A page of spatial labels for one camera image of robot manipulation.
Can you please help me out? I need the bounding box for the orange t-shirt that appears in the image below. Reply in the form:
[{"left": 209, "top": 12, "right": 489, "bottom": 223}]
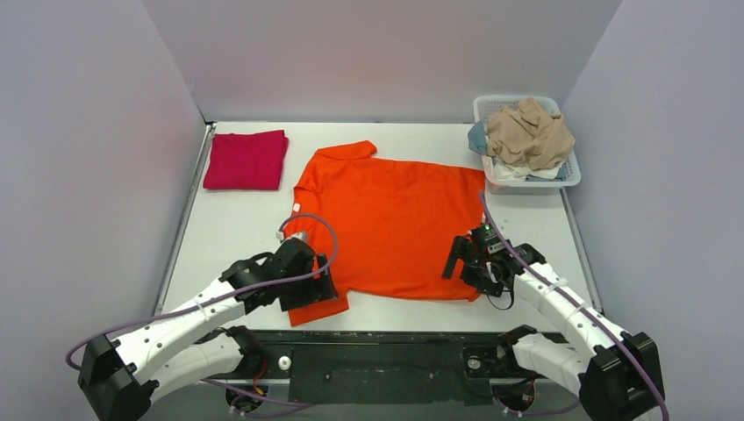
[{"left": 283, "top": 140, "right": 485, "bottom": 326}]

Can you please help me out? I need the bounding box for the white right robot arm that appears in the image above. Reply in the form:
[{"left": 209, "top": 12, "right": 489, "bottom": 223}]
[{"left": 442, "top": 223, "right": 665, "bottom": 420}]

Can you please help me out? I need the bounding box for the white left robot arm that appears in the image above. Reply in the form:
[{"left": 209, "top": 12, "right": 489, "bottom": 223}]
[{"left": 77, "top": 237, "right": 338, "bottom": 420}]

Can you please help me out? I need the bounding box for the white garment in basket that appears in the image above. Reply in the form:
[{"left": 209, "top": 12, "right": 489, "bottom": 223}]
[{"left": 483, "top": 157, "right": 567, "bottom": 182}]

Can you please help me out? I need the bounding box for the folded red t-shirt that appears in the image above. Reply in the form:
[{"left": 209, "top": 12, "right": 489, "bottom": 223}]
[{"left": 203, "top": 130, "right": 289, "bottom": 191}]

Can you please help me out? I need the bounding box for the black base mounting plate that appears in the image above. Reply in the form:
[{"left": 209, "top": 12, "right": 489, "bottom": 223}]
[{"left": 145, "top": 328, "right": 614, "bottom": 406}]

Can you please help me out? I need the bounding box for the blue garment in basket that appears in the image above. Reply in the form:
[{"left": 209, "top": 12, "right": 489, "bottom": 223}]
[{"left": 467, "top": 120, "right": 489, "bottom": 156}]

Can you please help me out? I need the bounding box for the beige crumpled t-shirt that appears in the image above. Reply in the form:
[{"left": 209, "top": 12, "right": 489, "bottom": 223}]
[{"left": 485, "top": 96, "right": 575, "bottom": 169}]

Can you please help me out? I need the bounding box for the white plastic laundry basket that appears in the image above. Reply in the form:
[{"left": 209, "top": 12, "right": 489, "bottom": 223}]
[{"left": 468, "top": 95, "right": 581, "bottom": 195}]

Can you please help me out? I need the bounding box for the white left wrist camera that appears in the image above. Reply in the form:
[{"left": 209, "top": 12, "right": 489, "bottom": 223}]
[{"left": 275, "top": 230, "right": 309, "bottom": 243}]

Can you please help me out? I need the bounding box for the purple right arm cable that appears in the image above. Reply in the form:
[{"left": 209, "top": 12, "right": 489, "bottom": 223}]
[{"left": 478, "top": 190, "right": 670, "bottom": 421}]

